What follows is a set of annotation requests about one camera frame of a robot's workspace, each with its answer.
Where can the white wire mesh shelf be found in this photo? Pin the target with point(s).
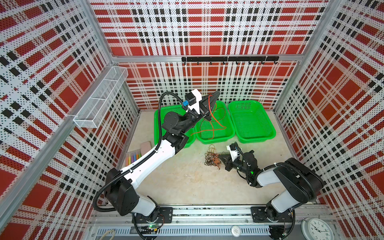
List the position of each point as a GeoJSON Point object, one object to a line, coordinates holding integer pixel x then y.
{"type": "Point", "coordinates": [97, 105]}

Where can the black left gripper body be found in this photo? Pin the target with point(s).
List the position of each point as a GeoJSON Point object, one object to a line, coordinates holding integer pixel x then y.
{"type": "Point", "coordinates": [198, 116]}

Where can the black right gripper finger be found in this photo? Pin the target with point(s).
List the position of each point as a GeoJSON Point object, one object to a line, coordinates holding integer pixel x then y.
{"type": "Point", "coordinates": [224, 166]}
{"type": "Point", "coordinates": [225, 157]}

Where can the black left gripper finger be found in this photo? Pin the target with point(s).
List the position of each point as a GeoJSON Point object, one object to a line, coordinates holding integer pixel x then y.
{"type": "Point", "coordinates": [211, 100]}
{"type": "Point", "coordinates": [204, 108]}

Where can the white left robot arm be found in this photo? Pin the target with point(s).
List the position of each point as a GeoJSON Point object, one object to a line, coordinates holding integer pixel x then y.
{"type": "Point", "coordinates": [119, 192]}

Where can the white round clock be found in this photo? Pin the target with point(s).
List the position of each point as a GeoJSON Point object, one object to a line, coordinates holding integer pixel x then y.
{"type": "Point", "coordinates": [316, 229]}

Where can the metal base rail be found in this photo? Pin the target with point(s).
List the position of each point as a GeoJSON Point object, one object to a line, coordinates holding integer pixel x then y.
{"type": "Point", "coordinates": [198, 222]}

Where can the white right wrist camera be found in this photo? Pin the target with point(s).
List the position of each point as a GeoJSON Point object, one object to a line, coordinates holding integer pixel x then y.
{"type": "Point", "coordinates": [234, 151]}

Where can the black hook rail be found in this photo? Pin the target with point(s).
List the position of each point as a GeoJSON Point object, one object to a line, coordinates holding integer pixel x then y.
{"type": "Point", "coordinates": [261, 59]}

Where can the middle green plastic basket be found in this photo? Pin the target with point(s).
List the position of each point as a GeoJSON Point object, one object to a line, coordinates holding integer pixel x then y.
{"type": "Point", "coordinates": [219, 129]}

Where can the right green plastic basket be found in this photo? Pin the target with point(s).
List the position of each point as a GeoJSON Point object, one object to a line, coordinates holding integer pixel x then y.
{"type": "Point", "coordinates": [251, 121]}

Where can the coloured marker pack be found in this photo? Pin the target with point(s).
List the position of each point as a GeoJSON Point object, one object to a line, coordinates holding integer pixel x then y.
{"type": "Point", "coordinates": [132, 156]}

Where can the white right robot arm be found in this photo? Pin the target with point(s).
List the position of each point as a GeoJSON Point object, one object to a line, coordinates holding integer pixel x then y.
{"type": "Point", "coordinates": [301, 184]}

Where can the pink eraser block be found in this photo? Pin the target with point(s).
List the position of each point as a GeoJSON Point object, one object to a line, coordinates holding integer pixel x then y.
{"type": "Point", "coordinates": [145, 147]}

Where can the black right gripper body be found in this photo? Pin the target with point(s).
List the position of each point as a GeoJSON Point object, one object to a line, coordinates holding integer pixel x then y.
{"type": "Point", "coordinates": [237, 164]}

